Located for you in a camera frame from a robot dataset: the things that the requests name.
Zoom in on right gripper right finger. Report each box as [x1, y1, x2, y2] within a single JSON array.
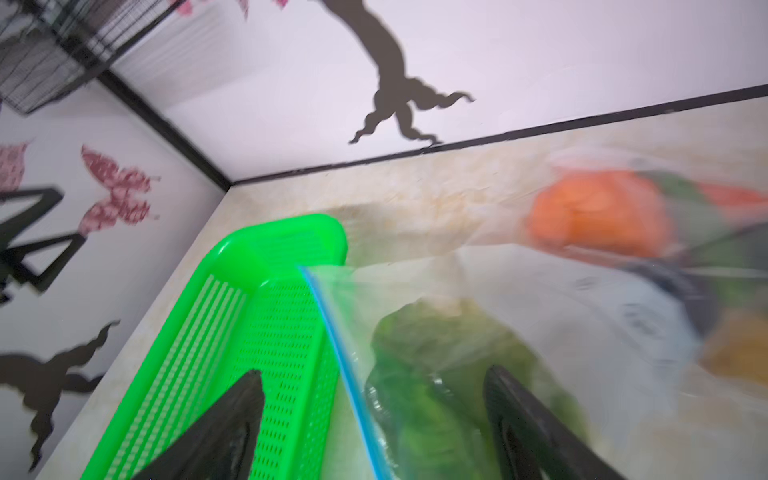
[[483, 365, 623, 480]]

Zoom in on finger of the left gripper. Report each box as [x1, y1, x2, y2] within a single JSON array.
[[1, 187, 86, 303]]

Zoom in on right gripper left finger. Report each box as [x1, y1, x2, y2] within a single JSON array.
[[134, 370, 266, 480]]

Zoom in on napa cabbage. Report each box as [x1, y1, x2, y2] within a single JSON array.
[[364, 299, 589, 479]]

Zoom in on green plastic basket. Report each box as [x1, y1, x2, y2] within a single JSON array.
[[84, 214, 348, 479]]

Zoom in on clear zip top bag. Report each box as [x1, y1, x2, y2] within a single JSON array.
[[304, 148, 767, 479]]

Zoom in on orange small pumpkin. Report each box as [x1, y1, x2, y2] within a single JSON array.
[[526, 170, 674, 258]]

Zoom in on green chili pepper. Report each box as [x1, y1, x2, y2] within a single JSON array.
[[641, 170, 767, 308]]

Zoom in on orange carrot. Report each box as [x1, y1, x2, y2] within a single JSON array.
[[697, 183, 767, 208]]

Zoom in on black wire wall basket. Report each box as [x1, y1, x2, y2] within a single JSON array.
[[1, 0, 182, 115]]

